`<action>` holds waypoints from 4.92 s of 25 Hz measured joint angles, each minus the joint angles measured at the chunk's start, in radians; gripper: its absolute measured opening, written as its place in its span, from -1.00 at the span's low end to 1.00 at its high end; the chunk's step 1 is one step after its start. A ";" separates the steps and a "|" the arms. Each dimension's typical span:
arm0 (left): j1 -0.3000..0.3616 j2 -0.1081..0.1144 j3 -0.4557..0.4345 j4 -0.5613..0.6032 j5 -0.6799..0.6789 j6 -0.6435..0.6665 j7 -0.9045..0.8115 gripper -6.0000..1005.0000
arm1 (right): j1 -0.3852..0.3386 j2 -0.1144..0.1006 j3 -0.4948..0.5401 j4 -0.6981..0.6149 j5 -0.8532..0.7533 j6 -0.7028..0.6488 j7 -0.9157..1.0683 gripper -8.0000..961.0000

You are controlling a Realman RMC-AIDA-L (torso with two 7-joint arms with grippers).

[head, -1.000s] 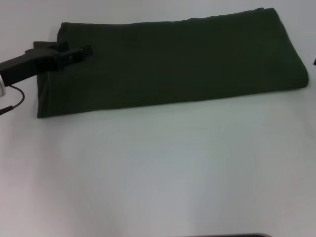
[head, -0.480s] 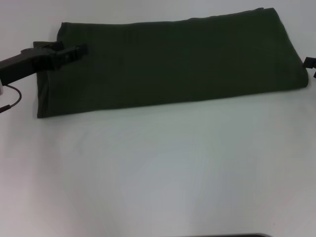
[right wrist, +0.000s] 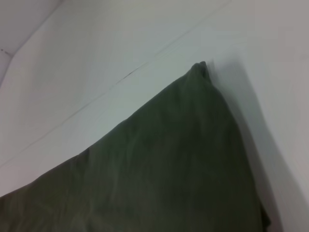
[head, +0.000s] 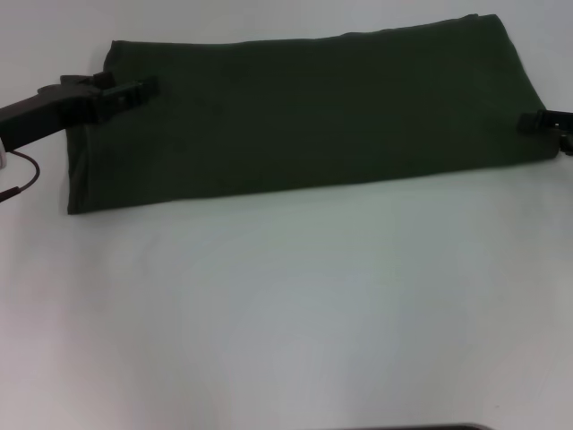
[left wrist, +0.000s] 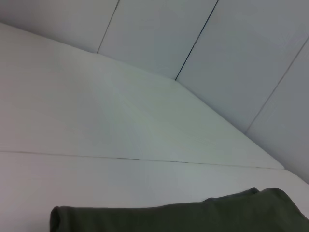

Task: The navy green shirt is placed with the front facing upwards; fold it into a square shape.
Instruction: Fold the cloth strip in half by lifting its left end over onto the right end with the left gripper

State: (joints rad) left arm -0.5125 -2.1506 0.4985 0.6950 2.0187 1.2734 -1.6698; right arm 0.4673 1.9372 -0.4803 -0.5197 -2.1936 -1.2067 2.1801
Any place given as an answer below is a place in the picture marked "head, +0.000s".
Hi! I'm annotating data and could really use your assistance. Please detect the black cable with silver plug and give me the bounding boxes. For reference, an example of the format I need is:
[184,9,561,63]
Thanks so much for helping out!
[0,150,41,203]

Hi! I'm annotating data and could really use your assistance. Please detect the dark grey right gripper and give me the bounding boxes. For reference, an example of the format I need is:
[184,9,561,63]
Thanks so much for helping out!
[517,108,573,158]

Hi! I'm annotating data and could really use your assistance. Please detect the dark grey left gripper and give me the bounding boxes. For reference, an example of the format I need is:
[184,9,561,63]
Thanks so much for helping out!
[0,71,161,151]

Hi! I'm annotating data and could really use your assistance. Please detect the dark green FREE t-shirt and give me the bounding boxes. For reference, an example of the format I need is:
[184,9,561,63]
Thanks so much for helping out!
[65,13,560,217]

